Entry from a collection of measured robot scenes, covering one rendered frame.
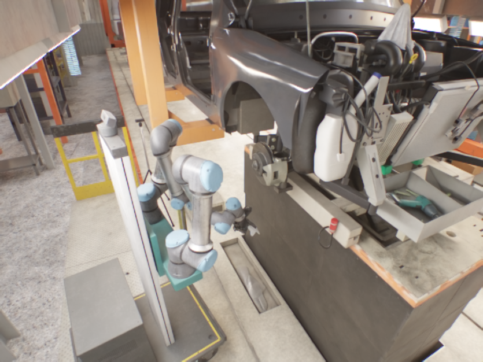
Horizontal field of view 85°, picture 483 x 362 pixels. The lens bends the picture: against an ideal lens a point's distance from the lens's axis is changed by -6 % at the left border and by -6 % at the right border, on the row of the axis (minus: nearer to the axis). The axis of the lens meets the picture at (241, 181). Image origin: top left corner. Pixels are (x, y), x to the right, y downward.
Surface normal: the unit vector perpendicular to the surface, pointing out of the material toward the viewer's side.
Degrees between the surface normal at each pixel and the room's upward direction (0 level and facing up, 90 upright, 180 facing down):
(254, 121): 90
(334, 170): 90
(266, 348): 0
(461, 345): 0
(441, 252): 0
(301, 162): 91
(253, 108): 90
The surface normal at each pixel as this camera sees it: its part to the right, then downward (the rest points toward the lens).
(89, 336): 0.00, -0.85
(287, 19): 0.20, 0.55
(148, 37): 0.42, 0.47
